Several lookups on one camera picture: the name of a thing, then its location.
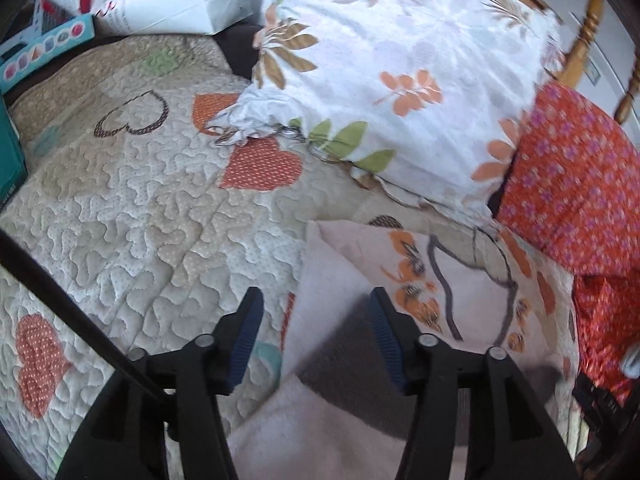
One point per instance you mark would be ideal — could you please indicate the dark brown cloth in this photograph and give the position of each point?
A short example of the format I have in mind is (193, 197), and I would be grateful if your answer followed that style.
(242, 47)

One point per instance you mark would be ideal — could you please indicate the pale pink garment orange flowers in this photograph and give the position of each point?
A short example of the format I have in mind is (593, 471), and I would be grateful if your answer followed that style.
(345, 280)

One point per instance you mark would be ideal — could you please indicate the red cloth purple flowers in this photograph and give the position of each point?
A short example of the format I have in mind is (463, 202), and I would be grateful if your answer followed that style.
(575, 185)

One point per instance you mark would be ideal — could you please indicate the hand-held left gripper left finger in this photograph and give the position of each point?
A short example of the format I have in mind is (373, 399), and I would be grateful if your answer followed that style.
(244, 342)

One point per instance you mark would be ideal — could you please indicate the light blue box coloured dots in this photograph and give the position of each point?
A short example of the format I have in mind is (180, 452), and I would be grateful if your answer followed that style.
(45, 47)

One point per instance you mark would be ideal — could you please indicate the white leaf-print pillow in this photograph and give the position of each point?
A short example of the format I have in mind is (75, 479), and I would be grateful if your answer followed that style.
(400, 60)

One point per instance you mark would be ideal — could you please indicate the teal box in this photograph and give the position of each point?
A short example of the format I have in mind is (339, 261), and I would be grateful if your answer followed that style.
(10, 155)

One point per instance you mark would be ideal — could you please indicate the wooden spindle headboard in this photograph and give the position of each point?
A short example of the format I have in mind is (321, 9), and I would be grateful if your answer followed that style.
(582, 35)

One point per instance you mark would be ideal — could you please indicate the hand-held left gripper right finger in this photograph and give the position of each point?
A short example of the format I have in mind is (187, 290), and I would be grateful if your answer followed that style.
(387, 347)

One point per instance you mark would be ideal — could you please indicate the quilted heart-pattern bedspread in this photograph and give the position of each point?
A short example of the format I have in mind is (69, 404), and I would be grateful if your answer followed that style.
(150, 210)

